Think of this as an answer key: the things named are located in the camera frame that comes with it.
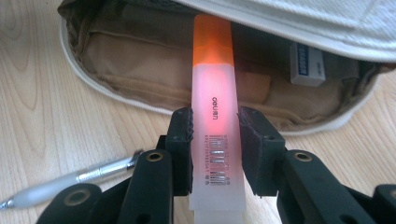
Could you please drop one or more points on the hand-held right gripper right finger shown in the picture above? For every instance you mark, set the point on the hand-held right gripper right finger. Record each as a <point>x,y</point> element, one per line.
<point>260,149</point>

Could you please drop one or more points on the orange highlighter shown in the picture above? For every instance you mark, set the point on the orange highlighter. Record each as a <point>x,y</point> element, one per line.
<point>214,102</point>

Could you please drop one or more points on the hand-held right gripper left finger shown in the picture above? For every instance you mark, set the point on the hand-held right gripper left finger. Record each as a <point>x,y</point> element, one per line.
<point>179,149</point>

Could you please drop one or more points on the white eraser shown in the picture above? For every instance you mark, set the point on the white eraser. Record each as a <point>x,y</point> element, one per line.
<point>306,67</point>

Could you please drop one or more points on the silver white pen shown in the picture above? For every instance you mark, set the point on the silver white pen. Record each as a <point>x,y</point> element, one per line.
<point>62,183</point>

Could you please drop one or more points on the cream fabric pencil case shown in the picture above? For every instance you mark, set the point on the cream fabric pencil case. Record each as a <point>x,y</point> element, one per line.
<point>130,74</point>

